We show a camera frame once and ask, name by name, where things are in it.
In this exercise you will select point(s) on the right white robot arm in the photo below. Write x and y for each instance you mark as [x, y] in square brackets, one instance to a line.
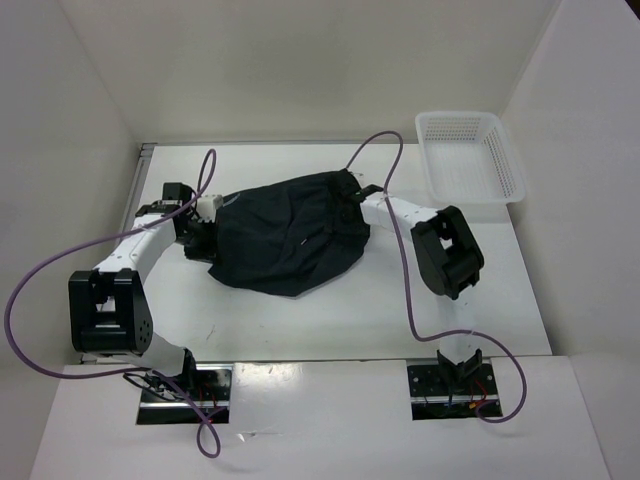
[449, 262]

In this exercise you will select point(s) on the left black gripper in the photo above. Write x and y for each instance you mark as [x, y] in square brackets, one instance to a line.
[208, 252]

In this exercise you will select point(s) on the aluminium table edge rail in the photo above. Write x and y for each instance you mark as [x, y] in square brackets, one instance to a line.
[120, 240]

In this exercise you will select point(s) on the white plastic basket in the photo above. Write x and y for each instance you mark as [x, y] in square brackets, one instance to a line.
[468, 158]

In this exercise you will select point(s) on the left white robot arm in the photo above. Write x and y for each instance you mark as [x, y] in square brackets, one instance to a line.
[176, 208]

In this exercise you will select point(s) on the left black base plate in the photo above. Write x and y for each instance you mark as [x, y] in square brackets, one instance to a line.
[161, 404]

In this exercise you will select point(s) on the dark navy shorts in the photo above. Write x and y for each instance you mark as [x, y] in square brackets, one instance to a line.
[278, 239]

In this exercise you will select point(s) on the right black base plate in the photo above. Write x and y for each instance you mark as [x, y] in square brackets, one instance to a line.
[431, 398]

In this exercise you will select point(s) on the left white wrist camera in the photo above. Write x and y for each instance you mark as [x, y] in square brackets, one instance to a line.
[207, 207]

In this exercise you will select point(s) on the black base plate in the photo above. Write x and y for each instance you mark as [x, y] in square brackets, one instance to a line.
[161, 404]
[431, 398]

